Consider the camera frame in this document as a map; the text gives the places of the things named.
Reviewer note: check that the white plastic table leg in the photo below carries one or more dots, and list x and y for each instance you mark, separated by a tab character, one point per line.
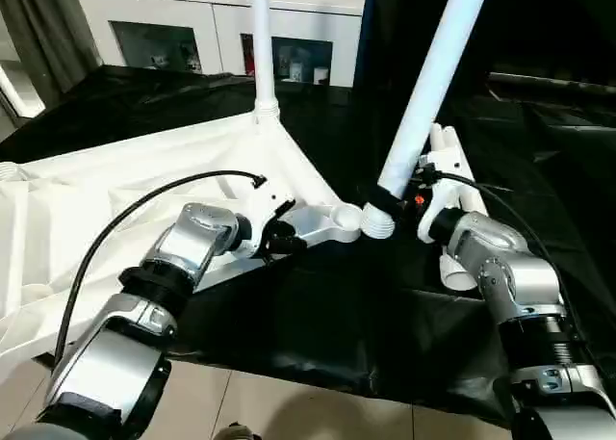
433	84
264	50
474	189
457	276

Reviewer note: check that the white plastic table top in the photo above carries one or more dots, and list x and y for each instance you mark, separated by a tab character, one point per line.
120	180

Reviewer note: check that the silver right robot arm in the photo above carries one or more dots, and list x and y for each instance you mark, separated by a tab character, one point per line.
510	276

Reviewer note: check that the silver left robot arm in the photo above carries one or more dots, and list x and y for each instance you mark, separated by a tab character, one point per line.
187	247

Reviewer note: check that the black plastic mat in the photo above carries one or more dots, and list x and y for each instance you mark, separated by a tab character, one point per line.
313	305

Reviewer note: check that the dark blue panel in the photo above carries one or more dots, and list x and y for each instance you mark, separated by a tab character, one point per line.
369	26

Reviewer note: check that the red bottle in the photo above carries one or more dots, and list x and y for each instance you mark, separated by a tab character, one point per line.
248	59

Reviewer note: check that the dark left robot foot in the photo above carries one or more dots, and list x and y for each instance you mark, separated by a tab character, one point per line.
238	430

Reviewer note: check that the white sideboard cabinet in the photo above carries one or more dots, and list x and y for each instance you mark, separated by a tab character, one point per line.
192	11

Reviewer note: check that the grey curtain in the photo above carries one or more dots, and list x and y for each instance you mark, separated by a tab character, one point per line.
48	31

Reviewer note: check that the dark metal rail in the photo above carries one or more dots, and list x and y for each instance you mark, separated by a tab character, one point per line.
553	81

